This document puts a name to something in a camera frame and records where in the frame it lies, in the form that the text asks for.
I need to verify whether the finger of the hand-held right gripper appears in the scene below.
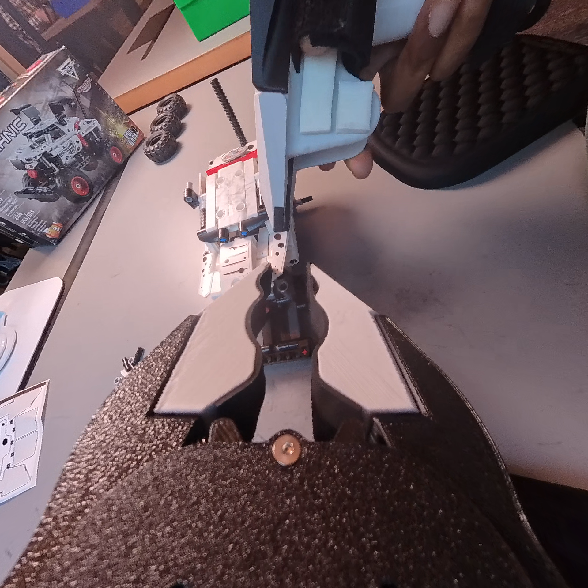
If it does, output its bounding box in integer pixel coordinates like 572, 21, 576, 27
254, 90, 298, 231

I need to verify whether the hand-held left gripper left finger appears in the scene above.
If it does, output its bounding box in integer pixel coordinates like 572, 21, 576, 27
152, 263, 273, 439

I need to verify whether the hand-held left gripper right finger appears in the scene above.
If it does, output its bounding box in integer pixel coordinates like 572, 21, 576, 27
305, 263, 421, 440

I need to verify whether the white lego monster truck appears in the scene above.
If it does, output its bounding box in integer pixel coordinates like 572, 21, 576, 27
184, 79, 322, 366

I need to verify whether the cluster of small lego pieces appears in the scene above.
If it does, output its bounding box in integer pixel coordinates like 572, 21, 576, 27
114, 347, 145, 384

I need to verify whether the person's right forearm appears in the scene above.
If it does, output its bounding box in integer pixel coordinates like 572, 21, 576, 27
512, 0, 588, 51

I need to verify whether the dark cardboard lego box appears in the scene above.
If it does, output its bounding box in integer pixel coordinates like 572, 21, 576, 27
0, 46, 145, 247

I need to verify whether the person's right hand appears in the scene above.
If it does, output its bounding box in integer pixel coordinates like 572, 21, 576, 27
319, 0, 494, 181

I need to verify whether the green plastic box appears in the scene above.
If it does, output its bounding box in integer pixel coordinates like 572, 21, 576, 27
174, 0, 252, 43

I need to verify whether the black wrist rest pad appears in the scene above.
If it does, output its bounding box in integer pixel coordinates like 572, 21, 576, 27
367, 32, 580, 190

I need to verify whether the white sticker sheet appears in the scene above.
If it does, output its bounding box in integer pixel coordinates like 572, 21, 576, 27
0, 379, 50, 506

